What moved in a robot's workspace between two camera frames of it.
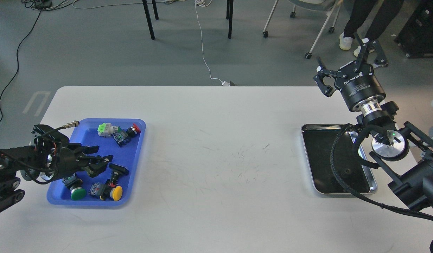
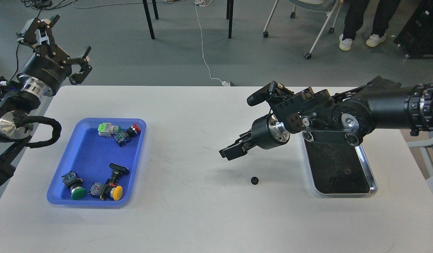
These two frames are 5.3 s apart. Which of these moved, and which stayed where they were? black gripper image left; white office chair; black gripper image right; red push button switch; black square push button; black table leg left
Moved: black gripper image right; black gripper image left
Stayed: black square push button; white office chair; black table leg left; red push button switch
